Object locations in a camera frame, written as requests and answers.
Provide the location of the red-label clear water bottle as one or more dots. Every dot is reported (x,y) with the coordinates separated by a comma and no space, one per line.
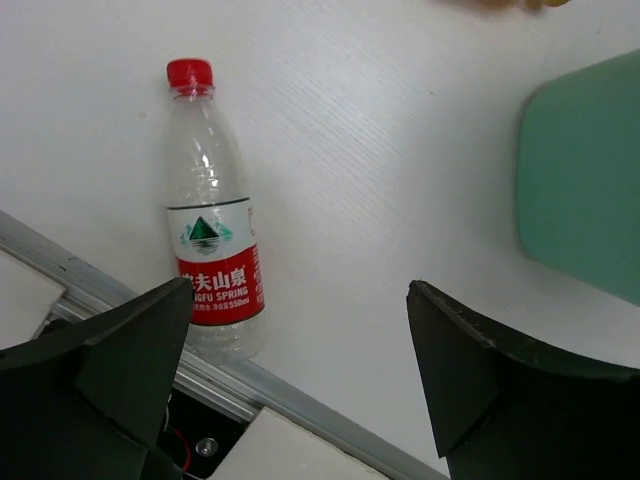
(210,217)

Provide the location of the green plastic bin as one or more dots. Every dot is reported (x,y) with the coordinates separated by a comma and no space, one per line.
(577,187)

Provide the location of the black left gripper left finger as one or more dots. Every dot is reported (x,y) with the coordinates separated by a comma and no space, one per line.
(87,401)

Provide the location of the aluminium table edge rail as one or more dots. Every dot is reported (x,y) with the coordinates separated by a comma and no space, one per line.
(241,389)

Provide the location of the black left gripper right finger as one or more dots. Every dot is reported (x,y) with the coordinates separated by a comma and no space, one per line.
(504,405)

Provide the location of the orange juice bottle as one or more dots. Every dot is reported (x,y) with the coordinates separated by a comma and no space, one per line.
(495,5)

